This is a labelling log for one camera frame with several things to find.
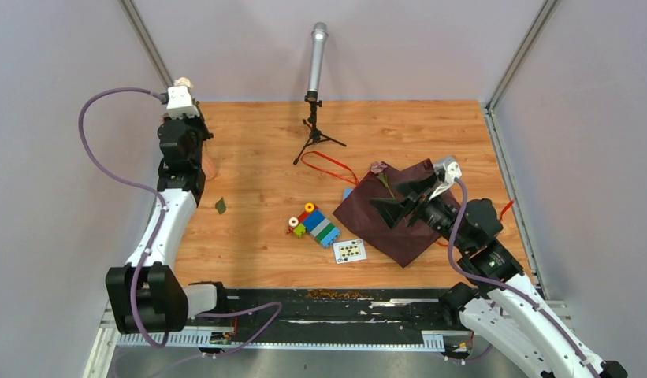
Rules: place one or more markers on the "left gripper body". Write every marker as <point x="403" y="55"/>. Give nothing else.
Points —
<point x="197" y="129"/>

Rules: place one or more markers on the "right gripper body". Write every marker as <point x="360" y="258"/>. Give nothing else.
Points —
<point x="436" y="216"/>

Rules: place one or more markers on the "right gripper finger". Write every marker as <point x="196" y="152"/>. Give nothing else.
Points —
<point x="393" y="211"/>
<point x="406" y="188"/>

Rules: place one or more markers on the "purple artificial flower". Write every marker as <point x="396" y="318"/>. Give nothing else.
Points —
<point x="378" y="169"/>

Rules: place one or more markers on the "white artificial rose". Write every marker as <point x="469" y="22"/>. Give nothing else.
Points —
<point x="183" y="82"/>

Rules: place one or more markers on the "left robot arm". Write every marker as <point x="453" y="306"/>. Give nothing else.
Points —
<point x="144" y="294"/>

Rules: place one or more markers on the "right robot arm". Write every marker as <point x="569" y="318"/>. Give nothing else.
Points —
<point x="499" y="301"/>

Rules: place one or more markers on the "pink ribbed vase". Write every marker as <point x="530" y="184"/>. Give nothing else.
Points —
<point x="209" y="168"/>

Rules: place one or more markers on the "nine of spades card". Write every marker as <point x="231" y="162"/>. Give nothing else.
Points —
<point x="349" y="251"/>

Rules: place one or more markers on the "multicolour toy brick car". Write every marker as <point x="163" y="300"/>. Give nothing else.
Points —
<point x="318" y="226"/>

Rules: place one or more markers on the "fallen green leaf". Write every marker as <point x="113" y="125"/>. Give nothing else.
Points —
<point x="220" y="206"/>

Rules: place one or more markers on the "green toy block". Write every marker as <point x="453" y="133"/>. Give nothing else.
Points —
<point x="299" y="230"/>

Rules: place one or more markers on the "black tripod stand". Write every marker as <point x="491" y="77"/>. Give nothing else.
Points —
<point x="315" y="135"/>

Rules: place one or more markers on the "silver microphone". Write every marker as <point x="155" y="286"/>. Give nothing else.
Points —
<point x="319" y="37"/>

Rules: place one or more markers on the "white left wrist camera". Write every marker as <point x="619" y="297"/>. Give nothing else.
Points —
<point x="180" y="104"/>

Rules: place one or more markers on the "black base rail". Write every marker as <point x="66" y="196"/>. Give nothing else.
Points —
<point x="327" y="319"/>

